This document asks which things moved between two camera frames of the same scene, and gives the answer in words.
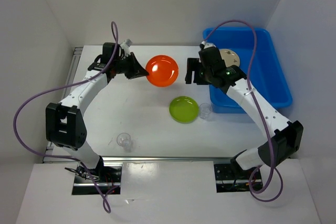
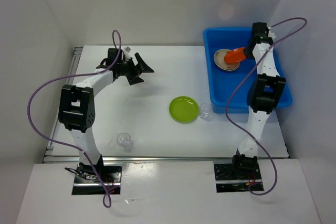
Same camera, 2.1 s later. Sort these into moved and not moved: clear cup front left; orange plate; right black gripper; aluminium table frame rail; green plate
Moved: right black gripper; orange plate
Not moved: clear cup front left; green plate; aluminium table frame rail
